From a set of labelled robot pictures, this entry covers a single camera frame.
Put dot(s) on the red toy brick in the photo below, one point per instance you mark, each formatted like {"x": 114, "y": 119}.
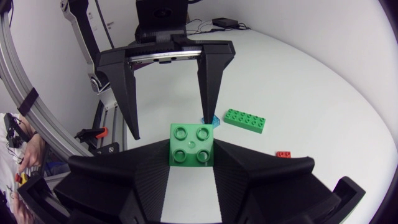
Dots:
{"x": 283, "y": 154}

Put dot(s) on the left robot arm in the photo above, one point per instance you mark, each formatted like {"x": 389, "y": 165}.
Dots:
{"x": 77, "y": 28}

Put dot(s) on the long light green toy brick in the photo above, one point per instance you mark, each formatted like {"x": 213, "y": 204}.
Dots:
{"x": 245, "y": 121}

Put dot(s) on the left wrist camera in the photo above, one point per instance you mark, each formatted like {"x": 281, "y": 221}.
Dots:
{"x": 161, "y": 14}

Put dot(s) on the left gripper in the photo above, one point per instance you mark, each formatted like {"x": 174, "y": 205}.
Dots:
{"x": 161, "y": 46}

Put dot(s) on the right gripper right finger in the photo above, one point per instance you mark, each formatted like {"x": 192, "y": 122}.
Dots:
{"x": 267, "y": 189}

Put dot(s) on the clear blue toy brick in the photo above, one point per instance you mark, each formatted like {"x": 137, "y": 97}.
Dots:
{"x": 214, "y": 122}

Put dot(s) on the black power brick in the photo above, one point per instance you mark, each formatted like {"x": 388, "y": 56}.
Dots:
{"x": 224, "y": 22}

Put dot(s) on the person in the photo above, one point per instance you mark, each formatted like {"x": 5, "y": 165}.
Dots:
{"x": 32, "y": 152}

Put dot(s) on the square green toy brick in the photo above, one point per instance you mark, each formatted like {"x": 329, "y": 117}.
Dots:
{"x": 191, "y": 144}

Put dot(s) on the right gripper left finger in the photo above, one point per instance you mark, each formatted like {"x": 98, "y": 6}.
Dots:
{"x": 118, "y": 186}

